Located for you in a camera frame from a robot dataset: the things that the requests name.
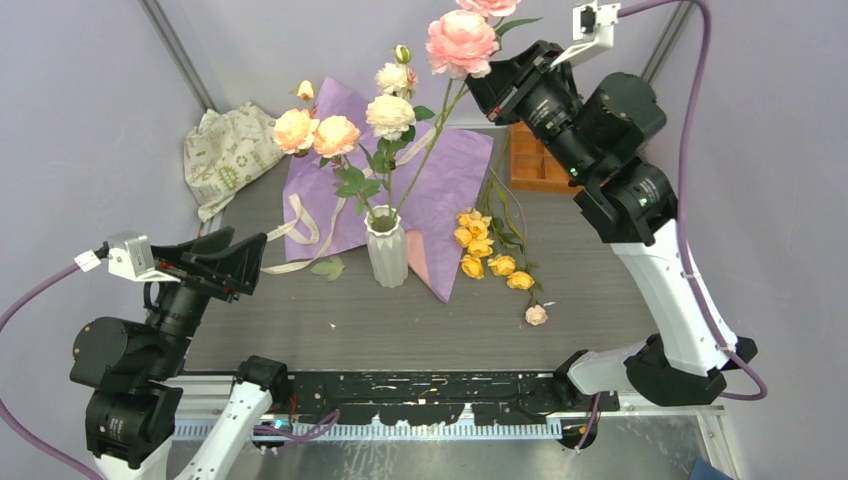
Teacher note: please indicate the fallen green leaf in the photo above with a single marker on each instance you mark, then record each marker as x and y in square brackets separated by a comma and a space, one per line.
[331, 268]

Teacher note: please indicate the left corner frame post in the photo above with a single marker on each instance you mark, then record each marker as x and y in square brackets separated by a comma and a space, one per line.
[178, 53]

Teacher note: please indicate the small pale pink rosebud stem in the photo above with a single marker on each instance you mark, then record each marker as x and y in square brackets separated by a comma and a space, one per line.
[535, 314]

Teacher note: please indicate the yellow rose flower spray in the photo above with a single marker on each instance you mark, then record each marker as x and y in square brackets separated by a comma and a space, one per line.
[494, 238]

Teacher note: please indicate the cream printed ribbon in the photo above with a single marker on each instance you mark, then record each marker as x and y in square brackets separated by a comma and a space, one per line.
[302, 216]

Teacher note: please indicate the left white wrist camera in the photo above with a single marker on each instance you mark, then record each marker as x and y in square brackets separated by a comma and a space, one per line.
[128, 256]

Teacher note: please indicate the aluminium front rail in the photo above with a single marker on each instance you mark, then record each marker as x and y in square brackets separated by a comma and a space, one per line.
[565, 428]

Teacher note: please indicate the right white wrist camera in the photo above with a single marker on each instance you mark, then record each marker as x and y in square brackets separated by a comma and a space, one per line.
[592, 32]

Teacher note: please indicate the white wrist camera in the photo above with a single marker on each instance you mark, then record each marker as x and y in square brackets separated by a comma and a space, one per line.
[592, 32]
[128, 256]

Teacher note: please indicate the right corner frame post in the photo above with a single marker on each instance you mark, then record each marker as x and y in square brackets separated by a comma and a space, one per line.
[668, 39]

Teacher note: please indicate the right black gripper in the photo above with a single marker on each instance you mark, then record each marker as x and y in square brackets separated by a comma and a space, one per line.
[509, 82]

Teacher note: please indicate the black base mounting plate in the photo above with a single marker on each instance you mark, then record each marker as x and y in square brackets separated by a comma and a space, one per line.
[425, 398]

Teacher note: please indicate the white ribbed vase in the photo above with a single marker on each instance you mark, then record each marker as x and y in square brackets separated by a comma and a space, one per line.
[387, 246]

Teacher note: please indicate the peach rose flower stem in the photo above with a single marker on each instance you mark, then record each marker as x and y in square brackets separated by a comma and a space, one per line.
[299, 132]

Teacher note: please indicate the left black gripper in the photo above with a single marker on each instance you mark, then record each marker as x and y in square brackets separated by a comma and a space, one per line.
[211, 262]

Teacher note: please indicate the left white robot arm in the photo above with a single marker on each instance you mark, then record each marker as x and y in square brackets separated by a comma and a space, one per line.
[130, 419]

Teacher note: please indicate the cream patterned cloth bag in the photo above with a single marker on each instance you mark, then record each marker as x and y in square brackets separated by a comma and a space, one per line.
[226, 152]

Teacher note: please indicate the pink peony flower stem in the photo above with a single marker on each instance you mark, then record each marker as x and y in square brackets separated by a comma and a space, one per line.
[461, 44]

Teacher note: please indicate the pink white flower spray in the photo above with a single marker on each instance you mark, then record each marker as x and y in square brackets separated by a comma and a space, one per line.
[391, 115]

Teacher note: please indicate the orange compartment tray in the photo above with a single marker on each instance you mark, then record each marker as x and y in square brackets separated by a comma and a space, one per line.
[532, 168]

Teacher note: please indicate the corner frame post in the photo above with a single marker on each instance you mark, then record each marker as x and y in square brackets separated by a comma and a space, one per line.
[668, 39]
[178, 53]

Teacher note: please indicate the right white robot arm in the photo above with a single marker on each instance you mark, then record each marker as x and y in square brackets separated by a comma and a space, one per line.
[633, 207]

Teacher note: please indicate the purple pink wrapping paper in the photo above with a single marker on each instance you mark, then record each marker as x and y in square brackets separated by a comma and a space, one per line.
[437, 185]

